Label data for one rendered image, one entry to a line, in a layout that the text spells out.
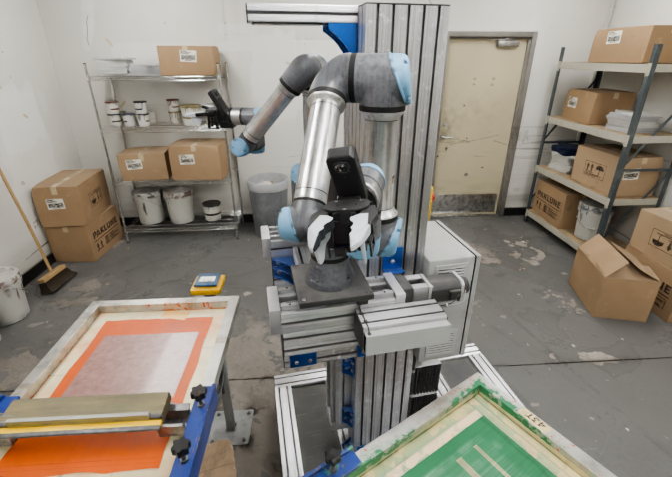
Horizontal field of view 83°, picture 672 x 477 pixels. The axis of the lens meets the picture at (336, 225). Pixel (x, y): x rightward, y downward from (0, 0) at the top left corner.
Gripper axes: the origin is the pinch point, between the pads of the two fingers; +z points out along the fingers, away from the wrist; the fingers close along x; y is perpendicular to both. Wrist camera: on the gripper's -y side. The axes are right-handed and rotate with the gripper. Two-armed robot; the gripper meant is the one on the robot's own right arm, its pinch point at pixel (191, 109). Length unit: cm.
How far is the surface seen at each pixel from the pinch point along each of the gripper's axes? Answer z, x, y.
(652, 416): -244, 13, 171
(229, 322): -38, -63, 61
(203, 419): -52, -103, 53
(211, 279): -14, -35, 66
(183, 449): -55, -114, 47
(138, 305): 3, -61, 61
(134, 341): -7, -77, 62
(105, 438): -26, -111, 58
